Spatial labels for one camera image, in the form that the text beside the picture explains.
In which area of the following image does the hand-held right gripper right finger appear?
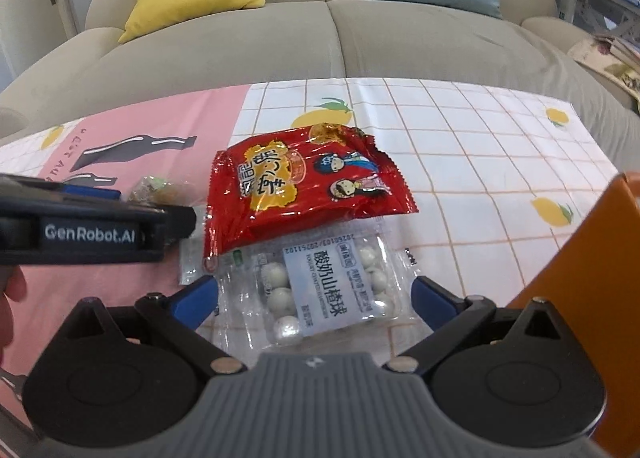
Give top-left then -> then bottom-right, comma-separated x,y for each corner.
385,275 -> 583,374

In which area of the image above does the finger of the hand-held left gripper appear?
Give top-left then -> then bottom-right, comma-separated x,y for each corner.
164,206 -> 197,245
0,173 -> 168,219

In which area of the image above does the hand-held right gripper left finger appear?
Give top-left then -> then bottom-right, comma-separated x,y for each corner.
55,275 -> 247,374

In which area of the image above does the clear bag of green candies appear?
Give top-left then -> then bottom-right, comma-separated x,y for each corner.
125,175 -> 194,207

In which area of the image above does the clear packet of white balls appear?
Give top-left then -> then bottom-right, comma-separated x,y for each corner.
179,225 -> 423,347

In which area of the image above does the red cartoon snack packet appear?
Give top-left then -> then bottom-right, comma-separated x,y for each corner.
202,121 -> 420,273

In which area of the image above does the orange cardboard box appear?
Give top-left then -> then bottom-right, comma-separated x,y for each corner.
505,172 -> 640,458

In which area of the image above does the person's left hand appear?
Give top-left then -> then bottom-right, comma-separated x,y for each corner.
0,267 -> 27,364

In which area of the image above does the pink white lemon tablecloth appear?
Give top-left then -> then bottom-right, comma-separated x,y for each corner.
0,77 -> 622,458

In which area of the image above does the white door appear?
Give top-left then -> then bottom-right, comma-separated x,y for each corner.
0,0 -> 78,89

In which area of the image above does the beige sofa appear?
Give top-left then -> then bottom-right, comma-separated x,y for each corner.
0,0 -> 640,174

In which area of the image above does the stack of books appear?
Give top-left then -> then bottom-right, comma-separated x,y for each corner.
602,33 -> 640,70

